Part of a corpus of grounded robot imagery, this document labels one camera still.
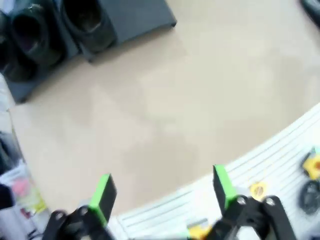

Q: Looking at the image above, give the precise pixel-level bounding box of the white crinkled plastic sheet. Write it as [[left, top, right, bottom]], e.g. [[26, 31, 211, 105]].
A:
[[0, 74, 16, 113]]

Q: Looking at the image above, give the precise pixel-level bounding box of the black coiled cable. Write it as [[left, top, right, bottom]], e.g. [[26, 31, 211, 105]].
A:
[[298, 179, 320, 216]]

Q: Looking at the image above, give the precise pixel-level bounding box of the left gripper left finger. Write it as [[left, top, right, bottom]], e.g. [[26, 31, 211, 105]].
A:
[[42, 173, 118, 240]]

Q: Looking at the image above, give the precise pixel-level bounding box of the yellow plastic knob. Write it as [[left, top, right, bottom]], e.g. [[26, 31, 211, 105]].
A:
[[302, 147, 320, 180], [249, 182, 268, 200], [187, 223, 213, 240]]

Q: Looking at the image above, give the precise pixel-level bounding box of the white grooved base plate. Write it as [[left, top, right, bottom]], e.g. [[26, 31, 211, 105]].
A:
[[109, 102, 320, 240]]

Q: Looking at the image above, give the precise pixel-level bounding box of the printed pink yellow packet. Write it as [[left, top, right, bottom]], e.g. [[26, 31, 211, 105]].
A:
[[0, 164, 48, 216]]

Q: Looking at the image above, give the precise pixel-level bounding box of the black leather shoe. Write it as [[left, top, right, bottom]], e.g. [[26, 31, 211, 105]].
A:
[[9, 6, 65, 68], [59, 0, 118, 53], [299, 0, 320, 25], [0, 9, 38, 82]]

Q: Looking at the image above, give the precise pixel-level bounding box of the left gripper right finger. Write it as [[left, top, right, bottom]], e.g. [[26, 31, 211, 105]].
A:
[[207, 164, 298, 240]]

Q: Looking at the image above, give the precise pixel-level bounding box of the black metal shoe stand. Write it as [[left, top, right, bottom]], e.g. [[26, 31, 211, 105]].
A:
[[53, 0, 178, 63], [0, 0, 82, 104]]

